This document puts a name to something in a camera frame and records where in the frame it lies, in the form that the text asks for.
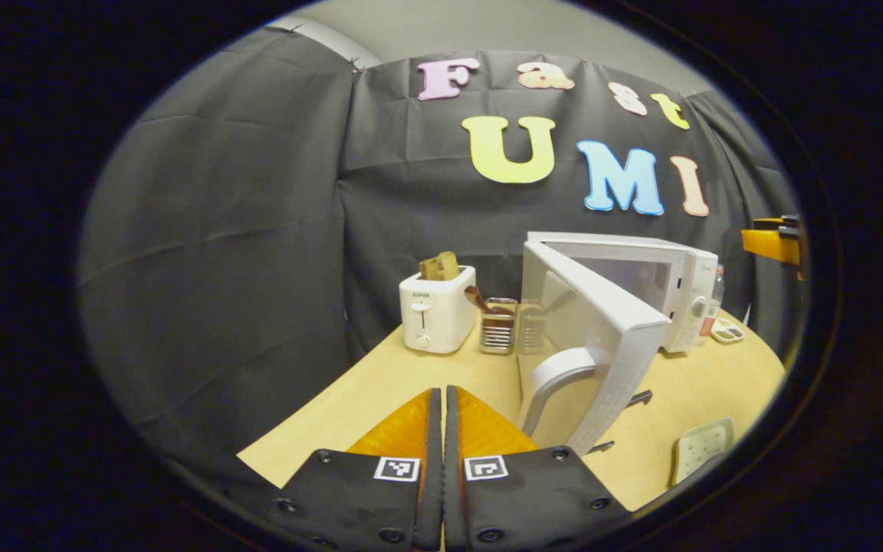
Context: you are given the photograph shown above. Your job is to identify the brown bread slice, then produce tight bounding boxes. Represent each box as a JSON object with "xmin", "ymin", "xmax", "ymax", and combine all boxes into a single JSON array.
[{"xmin": 419, "ymin": 251, "xmax": 461, "ymax": 281}]

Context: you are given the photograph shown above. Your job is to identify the clear bottle with red label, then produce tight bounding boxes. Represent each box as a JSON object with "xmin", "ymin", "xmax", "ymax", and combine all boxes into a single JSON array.
[{"xmin": 701, "ymin": 264, "xmax": 726, "ymax": 337}]

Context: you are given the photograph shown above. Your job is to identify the white toaster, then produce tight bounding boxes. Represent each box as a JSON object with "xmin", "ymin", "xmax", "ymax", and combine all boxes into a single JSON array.
[{"xmin": 399, "ymin": 265, "xmax": 479, "ymax": 355}]

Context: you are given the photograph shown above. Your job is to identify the white microwave oven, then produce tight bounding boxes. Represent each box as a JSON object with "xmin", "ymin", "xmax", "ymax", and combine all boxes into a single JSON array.
[{"xmin": 518, "ymin": 232, "xmax": 720, "ymax": 457}]

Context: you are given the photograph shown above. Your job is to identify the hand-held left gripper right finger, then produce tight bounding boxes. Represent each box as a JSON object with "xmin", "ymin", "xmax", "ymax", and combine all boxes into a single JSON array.
[{"xmin": 444, "ymin": 384, "xmax": 632, "ymax": 551}]

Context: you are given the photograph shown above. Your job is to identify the pale square tray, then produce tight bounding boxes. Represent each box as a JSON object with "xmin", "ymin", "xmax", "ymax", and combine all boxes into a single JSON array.
[{"xmin": 671, "ymin": 416, "xmax": 736, "ymax": 488}]

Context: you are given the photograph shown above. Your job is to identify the wooden spoon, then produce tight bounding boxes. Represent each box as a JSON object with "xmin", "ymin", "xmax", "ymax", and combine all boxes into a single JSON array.
[{"xmin": 464, "ymin": 285, "xmax": 497, "ymax": 315}]

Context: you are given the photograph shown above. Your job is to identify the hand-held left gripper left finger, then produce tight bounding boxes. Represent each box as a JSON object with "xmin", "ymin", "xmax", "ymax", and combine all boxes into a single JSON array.
[{"xmin": 279, "ymin": 387, "xmax": 444, "ymax": 551}]

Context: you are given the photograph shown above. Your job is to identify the black backdrop cloth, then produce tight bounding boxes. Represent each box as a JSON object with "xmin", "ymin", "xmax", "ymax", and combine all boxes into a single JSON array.
[{"xmin": 77, "ymin": 27, "xmax": 803, "ymax": 491}]

